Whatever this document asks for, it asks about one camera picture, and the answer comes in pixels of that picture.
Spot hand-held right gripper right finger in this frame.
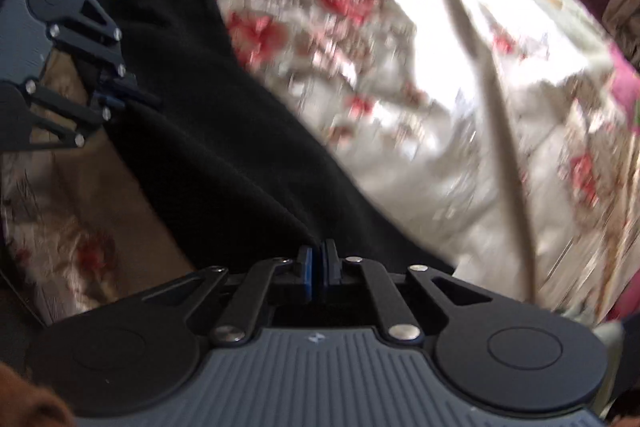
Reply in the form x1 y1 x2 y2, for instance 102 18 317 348
320 239 493 346

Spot beige cloth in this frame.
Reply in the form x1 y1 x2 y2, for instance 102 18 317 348
602 0 640 74

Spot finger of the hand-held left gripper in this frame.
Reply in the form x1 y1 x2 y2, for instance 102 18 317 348
49 0 162 108
24 81 127 151

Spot black pants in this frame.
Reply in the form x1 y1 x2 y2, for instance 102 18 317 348
67 0 456 280

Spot brown fuzzy cloth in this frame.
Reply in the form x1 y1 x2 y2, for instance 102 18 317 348
0 359 77 427

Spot floral beige blanket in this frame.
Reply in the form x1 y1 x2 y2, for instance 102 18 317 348
0 0 640 328

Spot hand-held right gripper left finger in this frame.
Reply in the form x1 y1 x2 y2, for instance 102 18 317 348
142 246 314 347

